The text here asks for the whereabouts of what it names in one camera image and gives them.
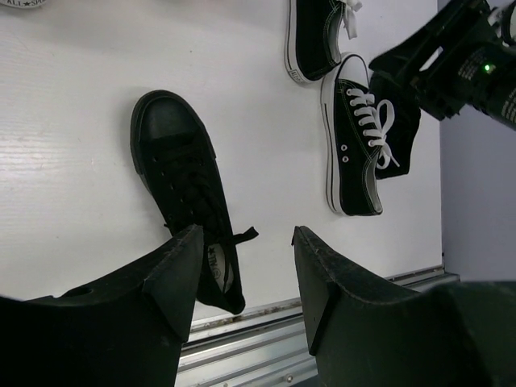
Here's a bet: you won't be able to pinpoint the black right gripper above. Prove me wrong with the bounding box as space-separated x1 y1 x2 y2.
369 1 492 121

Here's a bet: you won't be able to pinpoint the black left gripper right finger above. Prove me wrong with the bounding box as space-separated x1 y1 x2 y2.
292 226 515 386

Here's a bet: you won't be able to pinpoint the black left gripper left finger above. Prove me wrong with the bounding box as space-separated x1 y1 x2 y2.
1 226 203 386

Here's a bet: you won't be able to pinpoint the black sneaker white laces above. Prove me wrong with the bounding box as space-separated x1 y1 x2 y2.
285 0 363 84
320 52 399 216

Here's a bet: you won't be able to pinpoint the orange sneaker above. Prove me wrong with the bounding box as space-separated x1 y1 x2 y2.
0 0 48 10

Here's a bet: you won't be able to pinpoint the all black sneaker right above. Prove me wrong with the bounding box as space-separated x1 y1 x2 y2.
369 73 421 179

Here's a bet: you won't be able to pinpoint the all black sneaker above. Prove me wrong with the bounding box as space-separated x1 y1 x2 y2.
130 89 258 314
369 73 421 179

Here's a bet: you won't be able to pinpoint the all black sneaker center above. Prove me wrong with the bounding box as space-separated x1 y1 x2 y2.
130 89 258 314

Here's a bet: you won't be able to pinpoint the aluminium rail base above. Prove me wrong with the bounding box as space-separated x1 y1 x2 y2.
175 272 460 387

